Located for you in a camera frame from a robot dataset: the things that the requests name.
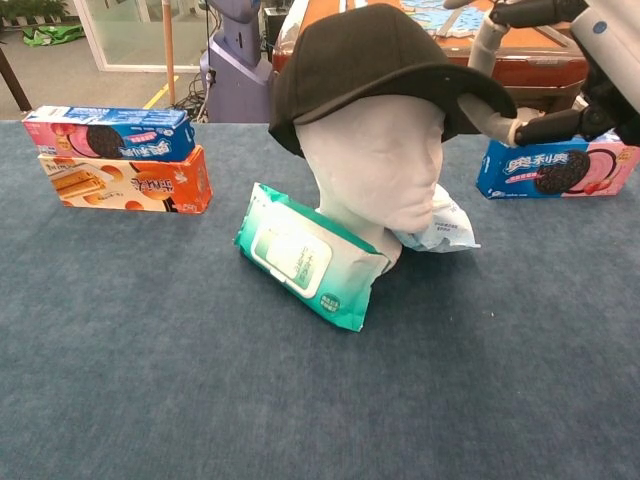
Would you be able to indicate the green bag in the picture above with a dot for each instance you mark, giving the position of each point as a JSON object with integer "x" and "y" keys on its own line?
{"x": 50, "y": 35}

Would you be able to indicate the black computer tower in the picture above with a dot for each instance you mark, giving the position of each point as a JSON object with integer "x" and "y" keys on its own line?
{"x": 275, "y": 30}

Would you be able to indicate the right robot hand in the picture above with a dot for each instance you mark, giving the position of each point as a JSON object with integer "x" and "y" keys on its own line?
{"x": 610, "y": 50}

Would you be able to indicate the blue pink Oreo box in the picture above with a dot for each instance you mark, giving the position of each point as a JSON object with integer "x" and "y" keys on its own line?
{"x": 150, "y": 140}
{"x": 515, "y": 170}

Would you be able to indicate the white foam mannequin head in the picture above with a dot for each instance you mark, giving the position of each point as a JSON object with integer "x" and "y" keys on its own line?
{"x": 370, "y": 165}

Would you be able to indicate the white glass door frame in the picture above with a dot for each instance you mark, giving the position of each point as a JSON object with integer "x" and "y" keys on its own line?
{"x": 95, "y": 50}

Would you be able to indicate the dark table leg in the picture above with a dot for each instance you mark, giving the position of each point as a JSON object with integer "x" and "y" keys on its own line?
{"x": 12, "y": 75}

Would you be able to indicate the green wet wipes pack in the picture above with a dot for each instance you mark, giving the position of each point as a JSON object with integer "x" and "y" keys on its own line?
{"x": 300, "y": 260}

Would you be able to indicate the black baseball cap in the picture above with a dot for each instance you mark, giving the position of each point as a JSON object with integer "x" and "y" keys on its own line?
{"x": 360, "y": 60}

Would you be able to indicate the orange biscuit box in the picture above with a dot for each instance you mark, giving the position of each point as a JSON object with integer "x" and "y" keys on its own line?
{"x": 150, "y": 190}

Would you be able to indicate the grey tile ruler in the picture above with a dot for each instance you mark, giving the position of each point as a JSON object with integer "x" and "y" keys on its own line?
{"x": 446, "y": 25}

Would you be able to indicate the purple robot base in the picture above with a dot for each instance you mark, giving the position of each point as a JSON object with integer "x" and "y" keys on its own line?
{"x": 235, "y": 75}

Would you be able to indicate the green potted plants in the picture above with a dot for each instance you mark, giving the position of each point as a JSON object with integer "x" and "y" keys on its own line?
{"x": 30, "y": 10}

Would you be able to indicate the blue mahjong tiles pile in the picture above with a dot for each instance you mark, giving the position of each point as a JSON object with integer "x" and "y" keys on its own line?
{"x": 465, "y": 22}

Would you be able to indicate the light blue tissue pack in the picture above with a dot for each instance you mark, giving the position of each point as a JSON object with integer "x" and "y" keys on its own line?
{"x": 450, "y": 225}

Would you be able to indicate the brown mahjong table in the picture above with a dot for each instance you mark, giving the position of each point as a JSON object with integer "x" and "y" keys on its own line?
{"x": 540, "y": 70}

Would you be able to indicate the wooden pole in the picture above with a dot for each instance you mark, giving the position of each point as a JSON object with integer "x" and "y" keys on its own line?
{"x": 169, "y": 50}

